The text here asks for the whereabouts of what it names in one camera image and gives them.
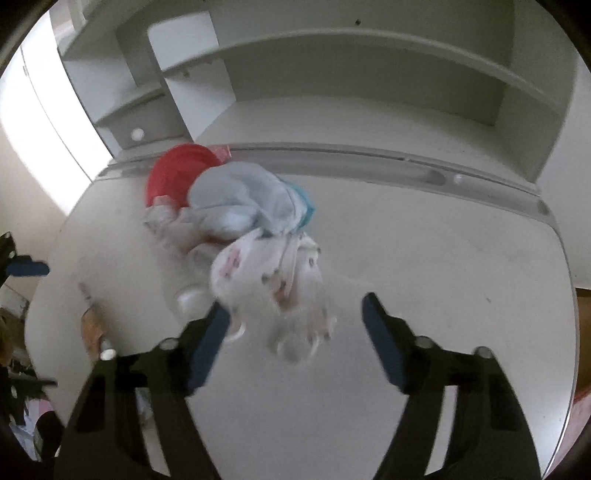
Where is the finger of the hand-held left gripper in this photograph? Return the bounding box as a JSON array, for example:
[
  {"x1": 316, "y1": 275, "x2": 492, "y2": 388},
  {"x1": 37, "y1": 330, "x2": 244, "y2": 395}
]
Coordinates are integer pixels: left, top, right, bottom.
[{"x1": 0, "y1": 231, "x2": 51, "y2": 287}]

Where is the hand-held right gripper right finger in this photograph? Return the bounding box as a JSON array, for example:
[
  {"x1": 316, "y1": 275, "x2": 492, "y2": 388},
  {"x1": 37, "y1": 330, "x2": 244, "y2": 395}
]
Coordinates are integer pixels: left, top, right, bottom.
[{"x1": 361, "y1": 292, "x2": 543, "y2": 480}]

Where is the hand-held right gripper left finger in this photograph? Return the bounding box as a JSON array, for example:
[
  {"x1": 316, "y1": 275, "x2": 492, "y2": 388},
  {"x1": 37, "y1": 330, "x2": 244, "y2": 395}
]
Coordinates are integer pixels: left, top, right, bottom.
[{"x1": 53, "y1": 302, "x2": 232, "y2": 480}]

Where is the white door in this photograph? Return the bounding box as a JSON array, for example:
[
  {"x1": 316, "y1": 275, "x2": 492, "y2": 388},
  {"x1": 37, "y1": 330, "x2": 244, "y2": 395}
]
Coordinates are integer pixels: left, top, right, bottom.
[{"x1": 0, "y1": 37, "x2": 112, "y2": 185}]

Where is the teal plastic wrapper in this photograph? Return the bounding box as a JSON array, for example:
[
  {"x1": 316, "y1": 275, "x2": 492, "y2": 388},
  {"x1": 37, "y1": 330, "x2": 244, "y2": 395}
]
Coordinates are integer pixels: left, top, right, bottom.
[{"x1": 288, "y1": 182, "x2": 319, "y2": 227}]

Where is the white shelf unit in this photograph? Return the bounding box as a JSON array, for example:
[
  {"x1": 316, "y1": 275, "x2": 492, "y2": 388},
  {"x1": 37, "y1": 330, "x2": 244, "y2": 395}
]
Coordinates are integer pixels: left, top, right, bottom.
[{"x1": 55, "y1": 0, "x2": 591, "y2": 199}]

